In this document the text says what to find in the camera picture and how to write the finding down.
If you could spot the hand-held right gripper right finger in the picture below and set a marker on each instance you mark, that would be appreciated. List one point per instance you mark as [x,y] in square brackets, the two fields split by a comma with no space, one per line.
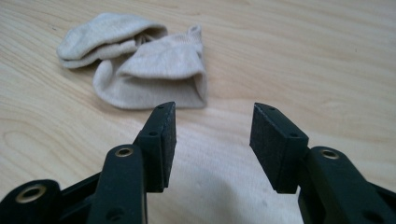
[277,146]

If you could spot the beige sock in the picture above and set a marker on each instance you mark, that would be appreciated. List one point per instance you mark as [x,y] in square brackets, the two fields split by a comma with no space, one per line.
[162,65]
[102,34]

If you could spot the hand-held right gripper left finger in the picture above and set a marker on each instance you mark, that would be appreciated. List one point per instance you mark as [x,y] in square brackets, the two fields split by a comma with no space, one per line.
[155,149]

